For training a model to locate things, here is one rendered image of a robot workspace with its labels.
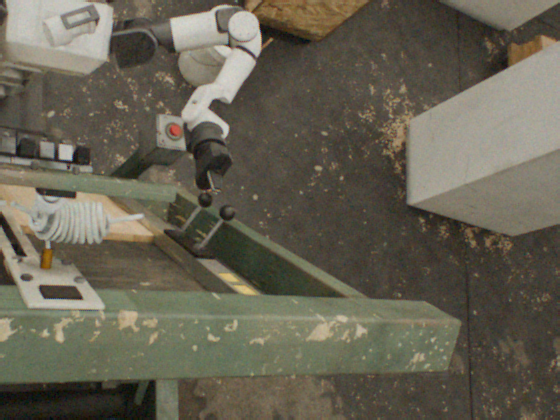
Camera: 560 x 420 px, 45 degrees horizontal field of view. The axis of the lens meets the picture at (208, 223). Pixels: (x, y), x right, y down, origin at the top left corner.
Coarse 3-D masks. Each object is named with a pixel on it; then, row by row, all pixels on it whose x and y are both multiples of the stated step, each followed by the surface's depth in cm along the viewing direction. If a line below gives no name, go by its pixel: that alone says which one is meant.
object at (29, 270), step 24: (48, 192) 87; (72, 192) 88; (0, 216) 136; (48, 216) 94; (0, 240) 118; (24, 240) 121; (0, 264) 113; (24, 264) 96; (48, 264) 96; (72, 264) 101; (24, 288) 87
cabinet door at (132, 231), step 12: (0, 192) 179; (12, 192) 183; (24, 192) 186; (24, 204) 172; (96, 204) 190; (108, 204) 191; (24, 216) 160; (96, 216) 174; (120, 216) 179; (24, 228) 151; (120, 228) 166; (132, 228) 168; (144, 228) 171; (120, 240) 162; (132, 240) 163; (144, 240) 165
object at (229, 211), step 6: (222, 210) 147; (228, 210) 147; (234, 210) 148; (222, 216) 148; (228, 216) 147; (234, 216) 148; (222, 222) 148; (216, 228) 148; (210, 234) 148; (204, 240) 148; (198, 246) 147
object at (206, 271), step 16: (128, 208) 184; (144, 208) 185; (144, 224) 173; (160, 224) 170; (160, 240) 162; (176, 256) 153; (192, 256) 146; (192, 272) 145; (208, 272) 138; (224, 272) 138; (208, 288) 137; (224, 288) 131
